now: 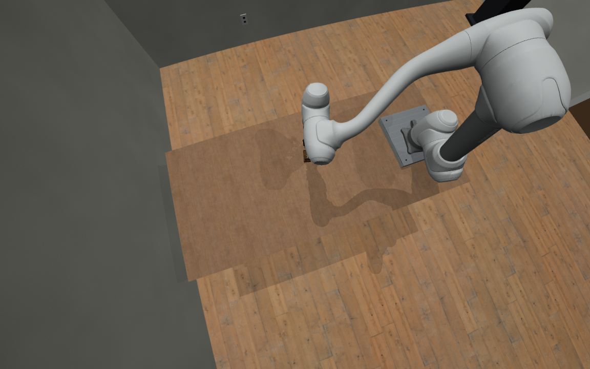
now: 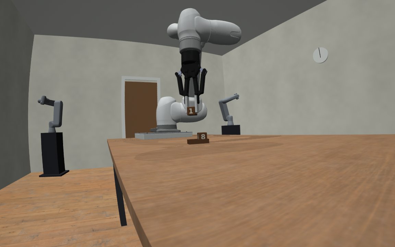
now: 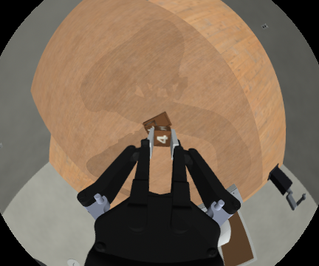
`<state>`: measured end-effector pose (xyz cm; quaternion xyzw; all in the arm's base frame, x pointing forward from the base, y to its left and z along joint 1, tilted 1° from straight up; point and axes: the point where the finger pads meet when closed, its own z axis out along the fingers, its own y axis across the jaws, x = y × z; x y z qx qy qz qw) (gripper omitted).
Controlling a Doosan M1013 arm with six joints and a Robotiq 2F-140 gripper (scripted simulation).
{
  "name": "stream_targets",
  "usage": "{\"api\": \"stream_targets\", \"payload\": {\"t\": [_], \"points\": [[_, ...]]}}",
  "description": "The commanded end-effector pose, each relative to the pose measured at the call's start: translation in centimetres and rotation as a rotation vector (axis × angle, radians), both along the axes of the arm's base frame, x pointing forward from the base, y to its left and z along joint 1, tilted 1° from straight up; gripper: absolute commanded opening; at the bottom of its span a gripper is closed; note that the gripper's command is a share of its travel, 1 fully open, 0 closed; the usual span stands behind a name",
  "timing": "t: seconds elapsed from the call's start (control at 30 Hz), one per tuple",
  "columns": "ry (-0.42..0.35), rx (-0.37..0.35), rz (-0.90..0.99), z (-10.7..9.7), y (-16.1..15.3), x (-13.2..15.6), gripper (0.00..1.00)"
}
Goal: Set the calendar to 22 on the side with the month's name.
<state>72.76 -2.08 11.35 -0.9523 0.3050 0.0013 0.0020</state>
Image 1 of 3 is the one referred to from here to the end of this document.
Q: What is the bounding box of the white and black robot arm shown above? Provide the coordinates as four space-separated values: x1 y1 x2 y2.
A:
301 8 571 182

